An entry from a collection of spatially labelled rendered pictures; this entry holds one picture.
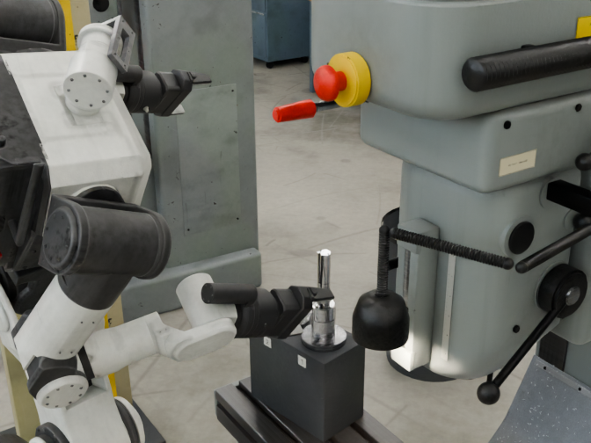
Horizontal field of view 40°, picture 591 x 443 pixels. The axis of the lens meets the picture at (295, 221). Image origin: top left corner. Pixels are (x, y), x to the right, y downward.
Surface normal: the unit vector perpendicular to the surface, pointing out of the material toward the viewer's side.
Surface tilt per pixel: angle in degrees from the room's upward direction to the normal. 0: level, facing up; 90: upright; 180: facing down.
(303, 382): 90
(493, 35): 90
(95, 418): 61
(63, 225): 68
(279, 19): 90
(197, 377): 0
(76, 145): 35
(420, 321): 90
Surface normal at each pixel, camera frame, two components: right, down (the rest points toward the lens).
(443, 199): -0.84, 0.23
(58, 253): -0.70, -0.09
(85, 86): 0.00, 0.77
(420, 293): 0.55, 0.34
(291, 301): 0.54, -0.68
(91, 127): 0.39, -0.59
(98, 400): 0.67, 0.02
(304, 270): 0.00, -0.91
